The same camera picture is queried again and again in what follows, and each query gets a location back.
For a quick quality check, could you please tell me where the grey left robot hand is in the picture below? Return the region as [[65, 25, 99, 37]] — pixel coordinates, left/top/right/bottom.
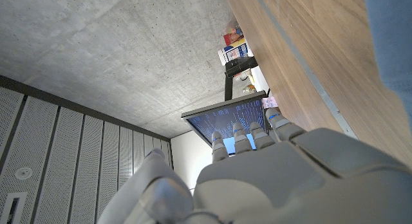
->
[[96, 107, 412, 224]]

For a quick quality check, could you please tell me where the blue hoodie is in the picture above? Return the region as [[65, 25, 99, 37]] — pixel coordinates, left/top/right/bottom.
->
[[363, 0, 412, 122]]

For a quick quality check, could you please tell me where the black computer monitor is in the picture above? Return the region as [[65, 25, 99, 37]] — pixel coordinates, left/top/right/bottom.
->
[[180, 91, 270, 154]]

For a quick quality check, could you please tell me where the pink note on monitor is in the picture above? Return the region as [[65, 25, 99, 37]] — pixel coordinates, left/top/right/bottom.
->
[[262, 95, 279, 109]]

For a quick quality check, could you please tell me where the large white paper sheet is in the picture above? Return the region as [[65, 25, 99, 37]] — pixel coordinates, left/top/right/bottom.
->
[[249, 66, 270, 95]]

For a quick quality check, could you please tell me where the white wipes canister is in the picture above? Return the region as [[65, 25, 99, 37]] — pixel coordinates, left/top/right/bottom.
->
[[217, 42, 254, 66]]

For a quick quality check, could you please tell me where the round white ceiling sensor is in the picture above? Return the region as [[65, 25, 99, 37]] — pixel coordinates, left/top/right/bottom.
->
[[14, 167, 33, 181]]

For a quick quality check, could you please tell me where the rectangular ceiling slot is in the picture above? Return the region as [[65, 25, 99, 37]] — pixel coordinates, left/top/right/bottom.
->
[[0, 191, 28, 224]]

